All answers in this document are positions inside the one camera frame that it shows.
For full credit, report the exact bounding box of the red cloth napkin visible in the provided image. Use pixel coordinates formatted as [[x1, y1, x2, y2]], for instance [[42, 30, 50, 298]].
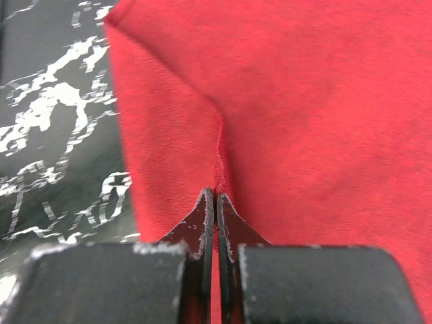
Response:
[[104, 1, 431, 323]]

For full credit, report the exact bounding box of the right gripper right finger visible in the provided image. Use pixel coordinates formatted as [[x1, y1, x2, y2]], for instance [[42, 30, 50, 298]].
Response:
[[216, 194, 424, 323]]

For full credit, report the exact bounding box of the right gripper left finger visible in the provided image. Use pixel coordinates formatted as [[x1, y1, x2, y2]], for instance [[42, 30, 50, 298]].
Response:
[[1, 188, 214, 323]]

